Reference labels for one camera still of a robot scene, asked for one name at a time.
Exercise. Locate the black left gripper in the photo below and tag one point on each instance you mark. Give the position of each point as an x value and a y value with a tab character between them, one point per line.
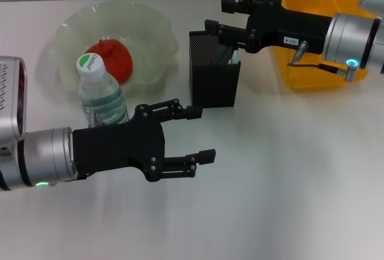
120	149

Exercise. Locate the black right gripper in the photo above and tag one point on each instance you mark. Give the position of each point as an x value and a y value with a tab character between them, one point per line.
285	29

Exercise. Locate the grey marker pen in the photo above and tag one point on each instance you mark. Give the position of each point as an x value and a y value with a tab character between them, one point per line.
219	54

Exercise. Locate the green translucent pen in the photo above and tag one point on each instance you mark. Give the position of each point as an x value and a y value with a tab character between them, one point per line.
235	59

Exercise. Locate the clear green-label water bottle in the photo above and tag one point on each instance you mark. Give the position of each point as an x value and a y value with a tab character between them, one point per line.
102	98

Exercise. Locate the black mesh pen holder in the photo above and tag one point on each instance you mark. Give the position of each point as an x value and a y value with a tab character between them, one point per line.
214	86

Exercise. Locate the green glass fruit plate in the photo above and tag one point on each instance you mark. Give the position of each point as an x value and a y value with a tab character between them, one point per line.
144	32

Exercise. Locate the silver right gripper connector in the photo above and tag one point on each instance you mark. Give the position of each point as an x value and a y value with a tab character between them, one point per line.
301	51

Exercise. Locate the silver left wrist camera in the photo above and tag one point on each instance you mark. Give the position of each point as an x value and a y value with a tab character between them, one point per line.
12	101

